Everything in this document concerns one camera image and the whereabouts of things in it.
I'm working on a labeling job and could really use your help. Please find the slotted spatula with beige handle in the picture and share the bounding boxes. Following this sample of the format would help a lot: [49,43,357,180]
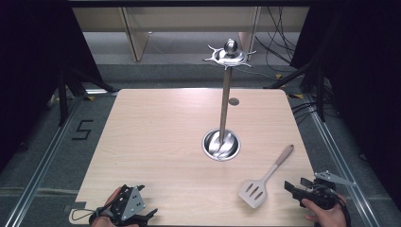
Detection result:
[238,144,295,210]

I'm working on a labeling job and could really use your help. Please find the black floor cables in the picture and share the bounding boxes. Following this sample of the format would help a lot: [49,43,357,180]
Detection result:
[290,99,340,125]

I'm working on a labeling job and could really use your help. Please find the steel utensil stand with hooks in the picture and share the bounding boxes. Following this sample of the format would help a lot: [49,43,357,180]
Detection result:
[201,38,257,163]

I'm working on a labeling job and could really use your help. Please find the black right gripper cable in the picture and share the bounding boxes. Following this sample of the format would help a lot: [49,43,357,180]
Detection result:
[334,192,354,227]

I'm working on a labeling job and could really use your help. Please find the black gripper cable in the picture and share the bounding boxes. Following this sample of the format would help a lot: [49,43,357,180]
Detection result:
[70,207,99,222]
[334,192,354,227]

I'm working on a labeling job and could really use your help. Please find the black curtain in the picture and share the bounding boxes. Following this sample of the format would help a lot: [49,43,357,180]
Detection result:
[288,0,401,204]
[0,0,106,173]

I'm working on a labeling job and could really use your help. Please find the person's left hand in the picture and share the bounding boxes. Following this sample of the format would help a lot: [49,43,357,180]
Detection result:
[90,186,140,227]

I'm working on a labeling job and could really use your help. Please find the person's right hand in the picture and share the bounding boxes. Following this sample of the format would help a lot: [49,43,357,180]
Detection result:
[301,196,348,227]

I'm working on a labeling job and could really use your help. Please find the black hanging cables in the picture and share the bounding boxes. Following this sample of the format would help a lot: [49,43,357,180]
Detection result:
[253,6,301,66]

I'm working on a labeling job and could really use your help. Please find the aluminium floor rail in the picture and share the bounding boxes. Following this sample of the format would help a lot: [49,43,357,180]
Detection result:
[2,89,119,227]
[303,94,383,227]

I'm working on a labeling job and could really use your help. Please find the black metal stand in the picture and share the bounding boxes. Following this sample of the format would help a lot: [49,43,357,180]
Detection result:
[56,66,118,128]
[264,58,328,123]

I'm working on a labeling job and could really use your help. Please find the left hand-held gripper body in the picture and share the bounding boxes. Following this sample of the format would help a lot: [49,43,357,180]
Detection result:
[110,184,147,227]

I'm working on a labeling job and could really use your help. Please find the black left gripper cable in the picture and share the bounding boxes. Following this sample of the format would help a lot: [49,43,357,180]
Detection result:
[70,207,99,222]

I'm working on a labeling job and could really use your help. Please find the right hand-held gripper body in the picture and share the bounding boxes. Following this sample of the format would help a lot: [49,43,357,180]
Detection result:
[298,170,357,211]

